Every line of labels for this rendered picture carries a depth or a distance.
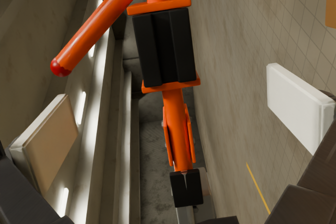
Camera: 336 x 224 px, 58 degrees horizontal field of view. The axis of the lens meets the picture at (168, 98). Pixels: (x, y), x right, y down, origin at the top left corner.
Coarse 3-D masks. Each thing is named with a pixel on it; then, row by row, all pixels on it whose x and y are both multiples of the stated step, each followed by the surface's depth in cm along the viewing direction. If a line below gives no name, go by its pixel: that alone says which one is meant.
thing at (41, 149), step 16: (64, 96) 19; (48, 112) 17; (64, 112) 19; (32, 128) 15; (48, 128) 16; (64, 128) 18; (16, 144) 13; (32, 144) 14; (48, 144) 16; (64, 144) 18; (16, 160) 13; (32, 160) 14; (48, 160) 15; (32, 176) 14; (48, 176) 15
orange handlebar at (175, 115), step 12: (156, 0) 28; (168, 96) 31; (180, 96) 32; (168, 108) 32; (180, 108) 32; (168, 120) 33; (180, 120) 32; (168, 132) 34; (180, 132) 33; (168, 144) 33; (180, 144) 33; (192, 144) 33; (168, 156) 34; (180, 156) 34; (192, 156) 34; (180, 168) 34; (192, 168) 35
